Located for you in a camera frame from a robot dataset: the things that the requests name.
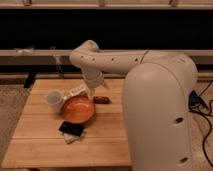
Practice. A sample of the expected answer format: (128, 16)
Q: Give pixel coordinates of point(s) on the orange bowl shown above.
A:
(78, 109)

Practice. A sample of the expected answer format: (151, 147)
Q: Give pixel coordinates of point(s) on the white metal rail shelf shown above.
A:
(46, 57)

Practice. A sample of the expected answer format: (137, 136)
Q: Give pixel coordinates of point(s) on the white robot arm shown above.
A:
(155, 99)

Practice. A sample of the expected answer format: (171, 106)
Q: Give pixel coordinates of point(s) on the white cloth under sponge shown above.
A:
(69, 138)

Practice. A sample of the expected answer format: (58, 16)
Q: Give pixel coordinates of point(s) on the translucent plastic cup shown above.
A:
(55, 100)

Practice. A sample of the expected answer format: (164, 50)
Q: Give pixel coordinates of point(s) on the black sponge pad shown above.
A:
(70, 128)

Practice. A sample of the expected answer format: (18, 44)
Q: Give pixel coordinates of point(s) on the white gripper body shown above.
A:
(93, 81)

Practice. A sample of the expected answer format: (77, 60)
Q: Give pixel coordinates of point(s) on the blue power adapter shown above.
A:
(194, 99)

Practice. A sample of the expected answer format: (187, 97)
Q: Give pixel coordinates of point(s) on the white plastic bottle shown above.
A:
(79, 90)

